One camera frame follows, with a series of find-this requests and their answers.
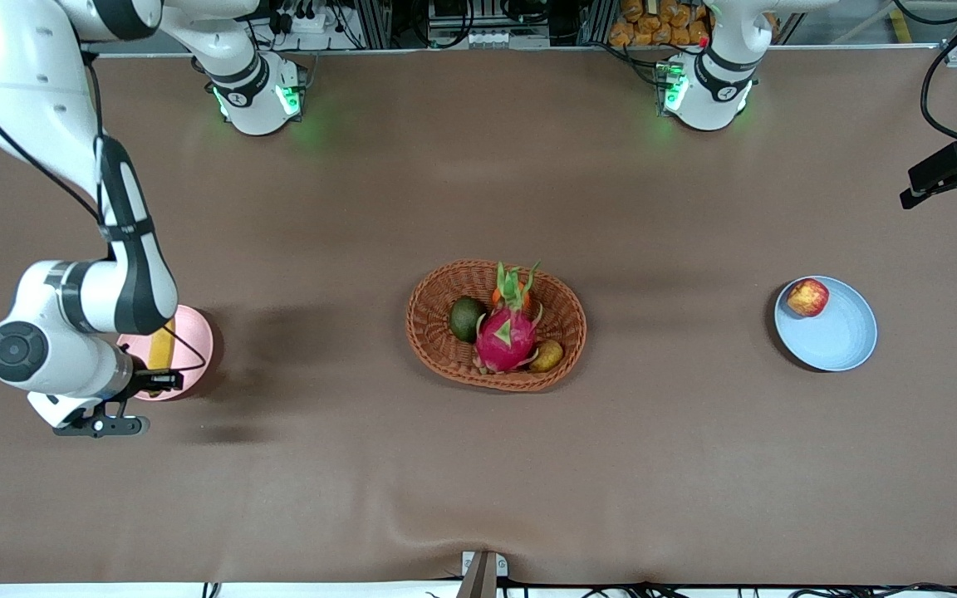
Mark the yellow banana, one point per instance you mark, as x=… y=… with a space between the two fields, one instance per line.
x=161 y=349

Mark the red apple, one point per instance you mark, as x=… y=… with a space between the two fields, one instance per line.
x=807 y=297

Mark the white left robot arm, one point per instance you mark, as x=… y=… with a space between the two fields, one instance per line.
x=711 y=108

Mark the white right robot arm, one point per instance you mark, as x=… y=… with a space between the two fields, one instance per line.
x=30 y=83

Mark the pink plate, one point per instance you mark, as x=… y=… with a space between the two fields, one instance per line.
x=192 y=332

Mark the light blue plate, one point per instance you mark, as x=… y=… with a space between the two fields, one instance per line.
x=836 y=340

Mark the brown wicker basket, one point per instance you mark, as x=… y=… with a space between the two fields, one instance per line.
x=437 y=332

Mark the green avocado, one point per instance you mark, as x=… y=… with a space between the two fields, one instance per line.
x=467 y=319

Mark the brown tablecloth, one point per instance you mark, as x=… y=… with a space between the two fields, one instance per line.
x=478 y=465

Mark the small orange tangerine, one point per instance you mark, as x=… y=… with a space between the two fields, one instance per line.
x=496 y=296

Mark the pink dragon fruit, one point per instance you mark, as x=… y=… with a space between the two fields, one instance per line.
x=505 y=336

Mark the bag of orange snacks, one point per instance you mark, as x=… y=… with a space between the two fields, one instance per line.
x=653 y=25

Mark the white power strip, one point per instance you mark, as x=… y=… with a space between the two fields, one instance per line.
x=308 y=23

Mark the white connector box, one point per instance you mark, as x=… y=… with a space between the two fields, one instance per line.
x=507 y=39

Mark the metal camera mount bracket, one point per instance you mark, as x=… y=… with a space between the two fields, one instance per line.
x=483 y=577

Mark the black frame post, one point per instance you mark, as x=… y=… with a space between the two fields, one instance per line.
x=372 y=25

